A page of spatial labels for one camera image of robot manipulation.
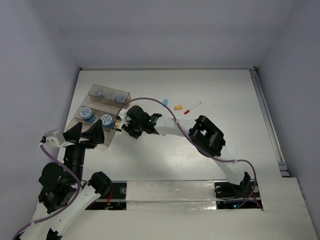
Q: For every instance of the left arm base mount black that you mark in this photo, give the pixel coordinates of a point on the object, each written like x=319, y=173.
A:
x=114, y=201

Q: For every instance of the yellow marker cap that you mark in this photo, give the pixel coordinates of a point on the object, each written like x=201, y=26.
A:
x=178, y=107

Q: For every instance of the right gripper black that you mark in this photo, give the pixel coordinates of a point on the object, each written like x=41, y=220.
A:
x=127, y=128

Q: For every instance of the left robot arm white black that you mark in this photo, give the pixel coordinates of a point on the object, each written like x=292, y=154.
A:
x=64, y=194

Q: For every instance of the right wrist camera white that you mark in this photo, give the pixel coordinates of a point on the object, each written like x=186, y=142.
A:
x=122, y=114

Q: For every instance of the red tipped white pen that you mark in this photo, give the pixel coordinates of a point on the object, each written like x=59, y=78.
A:
x=192, y=107

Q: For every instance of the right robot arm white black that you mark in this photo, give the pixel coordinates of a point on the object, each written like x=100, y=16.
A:
x=201, y=132

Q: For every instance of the blue marker cap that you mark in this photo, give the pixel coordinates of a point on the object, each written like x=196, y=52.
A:
x=165, y=102

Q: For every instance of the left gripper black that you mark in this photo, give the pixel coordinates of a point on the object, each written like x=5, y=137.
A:
x=95, y=133

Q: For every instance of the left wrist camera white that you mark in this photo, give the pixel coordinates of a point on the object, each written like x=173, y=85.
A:
x=55, y=139

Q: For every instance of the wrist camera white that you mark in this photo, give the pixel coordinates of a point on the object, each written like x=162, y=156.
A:
x=55, y=139
x=122, y=114

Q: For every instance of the aluminium rail right side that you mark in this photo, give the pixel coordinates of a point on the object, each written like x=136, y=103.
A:
x=282, y=165

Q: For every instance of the clear bead cup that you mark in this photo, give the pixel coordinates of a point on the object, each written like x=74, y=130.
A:
x=121, y=98
x=110, y=95
x=100, y=92

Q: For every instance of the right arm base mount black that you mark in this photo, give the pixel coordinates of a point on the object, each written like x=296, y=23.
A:
x=244, y=196

